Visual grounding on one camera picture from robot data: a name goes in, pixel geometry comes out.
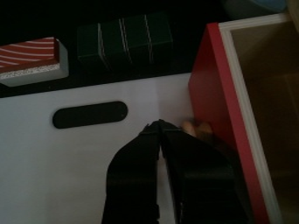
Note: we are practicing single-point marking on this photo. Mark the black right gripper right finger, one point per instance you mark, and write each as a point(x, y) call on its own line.
point(204, 180)

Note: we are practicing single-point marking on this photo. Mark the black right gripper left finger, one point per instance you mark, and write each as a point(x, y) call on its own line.
point(132, 178)

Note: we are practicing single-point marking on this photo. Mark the small wooden drawer knob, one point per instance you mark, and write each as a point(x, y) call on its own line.
point(197, 128)

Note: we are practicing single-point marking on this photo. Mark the white plastic cutting board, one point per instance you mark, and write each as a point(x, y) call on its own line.
point(77, 163)

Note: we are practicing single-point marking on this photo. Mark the dark green striped block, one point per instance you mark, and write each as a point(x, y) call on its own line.
point(124, 40)

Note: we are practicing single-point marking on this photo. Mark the red white striped block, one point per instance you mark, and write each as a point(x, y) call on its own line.
point(31, 61)

